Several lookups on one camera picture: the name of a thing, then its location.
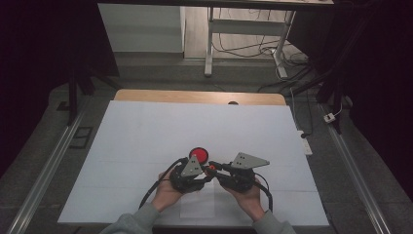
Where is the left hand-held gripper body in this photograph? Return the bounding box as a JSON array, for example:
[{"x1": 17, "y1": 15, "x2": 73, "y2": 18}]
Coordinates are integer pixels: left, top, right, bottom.
[{"x1": 169, "y1": 155, "x2": 208, "y2": 195}]

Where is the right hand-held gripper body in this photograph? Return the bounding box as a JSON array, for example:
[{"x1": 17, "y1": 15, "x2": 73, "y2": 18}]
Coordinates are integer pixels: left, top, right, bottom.
[{"x1": 220, "y1": 152, "x2": 271, "y2": 193}]

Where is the round red ink pad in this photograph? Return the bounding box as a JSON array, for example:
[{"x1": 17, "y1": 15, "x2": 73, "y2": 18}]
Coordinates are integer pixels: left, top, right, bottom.
[{"x1": 188, "y1": 146, "x2": 209, "y2": 164}]

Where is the white paper sheet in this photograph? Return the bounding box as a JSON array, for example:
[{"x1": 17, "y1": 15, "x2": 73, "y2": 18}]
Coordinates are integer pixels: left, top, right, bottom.
[{"x1": 179, "y1": 176, "x2": 216, "y2": 219}]

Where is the person's right hand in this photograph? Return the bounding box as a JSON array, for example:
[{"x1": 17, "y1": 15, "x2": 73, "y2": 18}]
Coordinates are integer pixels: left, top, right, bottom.
[{"x1": 223, "y1": 181, "x2": 262, "y2": 211}]

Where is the person's left hand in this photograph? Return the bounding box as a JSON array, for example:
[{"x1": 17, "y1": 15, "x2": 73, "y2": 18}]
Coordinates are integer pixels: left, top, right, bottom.
[{"x1": 151, "y1": 170, "x2": 188, "y2": 213}]

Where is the large white table cover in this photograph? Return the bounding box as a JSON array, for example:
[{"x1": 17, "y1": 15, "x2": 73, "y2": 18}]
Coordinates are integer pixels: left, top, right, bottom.
[{"x1": 57, "y1": 99, "x2": 329, "y2": 227}]

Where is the white power strip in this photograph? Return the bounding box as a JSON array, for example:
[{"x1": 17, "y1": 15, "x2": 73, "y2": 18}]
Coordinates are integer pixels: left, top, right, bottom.
[{"x1": 297, "y1": 130, "x2": 314, "y2": 156}]

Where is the black floor plate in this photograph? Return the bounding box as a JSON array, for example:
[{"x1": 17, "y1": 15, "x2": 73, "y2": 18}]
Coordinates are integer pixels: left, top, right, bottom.
[{"x1": 69, "y1": 126, "x2": 94, "y2": 150}]

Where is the black metal stand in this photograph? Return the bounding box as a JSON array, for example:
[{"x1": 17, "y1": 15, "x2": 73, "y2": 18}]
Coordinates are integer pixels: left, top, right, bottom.
[
  {"x1": 291, "y1": 13, "x2": 374, "y2": 135},
  {"x1": 66, "y1": 62, "x2": 123, "y2": 126}
]

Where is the white cabinet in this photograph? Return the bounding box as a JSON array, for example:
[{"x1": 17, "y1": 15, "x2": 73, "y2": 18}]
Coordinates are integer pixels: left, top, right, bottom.
[{"x1": 97, "y1": 3, "x2": 185, "y2": 54}]

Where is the dark curtain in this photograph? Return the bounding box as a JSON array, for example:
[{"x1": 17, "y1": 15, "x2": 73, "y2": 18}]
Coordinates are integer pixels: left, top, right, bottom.
[
  {"x1": 0, "y1": 0, "x2": 120, "y2": 176},
  {"x1": 286, "y1": 0, "x2": 413, "y2": 203}
]

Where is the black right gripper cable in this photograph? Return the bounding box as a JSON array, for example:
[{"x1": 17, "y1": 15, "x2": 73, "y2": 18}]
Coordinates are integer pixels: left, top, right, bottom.
[{"x1": 254, "y1": 176, "x2": 274, "y2": 213}]

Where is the aluminium floor rail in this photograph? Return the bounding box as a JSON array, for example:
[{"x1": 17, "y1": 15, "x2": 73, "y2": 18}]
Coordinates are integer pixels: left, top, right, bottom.
[
  {"x1": 6, "y1": 110, "x2": 86, "y2": 234},
  {"x1": 319, "y1": 103, "x2": 393, "y2": 234}
]

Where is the black floor cable tangle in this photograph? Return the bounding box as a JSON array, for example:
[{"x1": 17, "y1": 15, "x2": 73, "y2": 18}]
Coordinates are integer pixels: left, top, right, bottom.
[{"x1": 212, "y1": 8, "x2": 325, "y2": 94}]

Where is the white frame standing desk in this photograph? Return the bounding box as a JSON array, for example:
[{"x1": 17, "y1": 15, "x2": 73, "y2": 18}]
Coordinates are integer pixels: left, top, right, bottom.
[{"x1": 96, "y1": 0, "x2": 335, "y2": 79}]

